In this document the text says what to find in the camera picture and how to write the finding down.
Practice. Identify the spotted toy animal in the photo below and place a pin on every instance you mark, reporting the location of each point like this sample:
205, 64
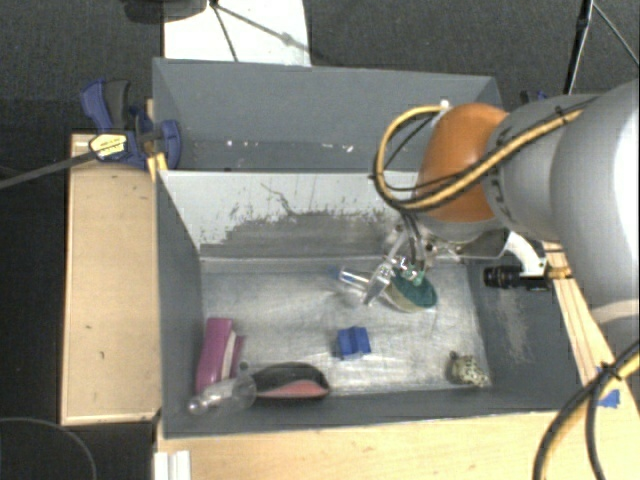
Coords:
467, 370

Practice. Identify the clear glass goblet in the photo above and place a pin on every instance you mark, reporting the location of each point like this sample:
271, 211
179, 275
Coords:
235, 392

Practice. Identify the grey metal bin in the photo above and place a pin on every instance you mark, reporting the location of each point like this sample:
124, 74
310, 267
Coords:
280, 288

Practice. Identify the teal round disc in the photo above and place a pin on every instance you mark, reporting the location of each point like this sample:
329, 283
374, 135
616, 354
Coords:
417, 295

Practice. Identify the blue sponge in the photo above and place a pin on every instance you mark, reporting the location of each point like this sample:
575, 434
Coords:
352, 343

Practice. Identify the black and red pouch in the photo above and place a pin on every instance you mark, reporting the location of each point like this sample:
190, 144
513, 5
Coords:
295, 383

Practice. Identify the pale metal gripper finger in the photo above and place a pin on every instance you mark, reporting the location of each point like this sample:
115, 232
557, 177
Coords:
356, 279
379, 283

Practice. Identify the purple and white flat case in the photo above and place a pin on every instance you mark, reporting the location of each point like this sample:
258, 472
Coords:
214, 350

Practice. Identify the black cylinder on white bracket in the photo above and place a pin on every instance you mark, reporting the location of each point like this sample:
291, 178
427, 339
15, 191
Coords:
505, 276

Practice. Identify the pale wood board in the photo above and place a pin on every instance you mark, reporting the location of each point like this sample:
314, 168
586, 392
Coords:
112, 288

